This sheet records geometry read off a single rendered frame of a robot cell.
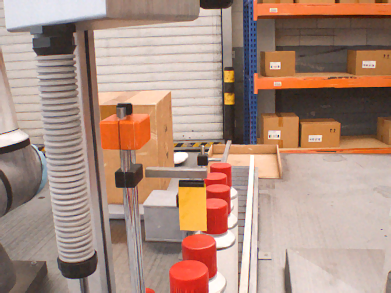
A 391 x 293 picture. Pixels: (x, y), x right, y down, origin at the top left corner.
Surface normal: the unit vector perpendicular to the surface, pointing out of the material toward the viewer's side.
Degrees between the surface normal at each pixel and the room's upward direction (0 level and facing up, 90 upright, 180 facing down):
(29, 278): 1
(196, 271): 2
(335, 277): 0
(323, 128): 89
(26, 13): 90
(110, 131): 90
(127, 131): 90
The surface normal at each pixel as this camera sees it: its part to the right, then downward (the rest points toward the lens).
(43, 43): -0.37, 0.23
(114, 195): -0.07, 0.24
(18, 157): 0.77, 0.03
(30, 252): -0.03, -0.97
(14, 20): -0.69, 0.19
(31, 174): 0.96, -0.08
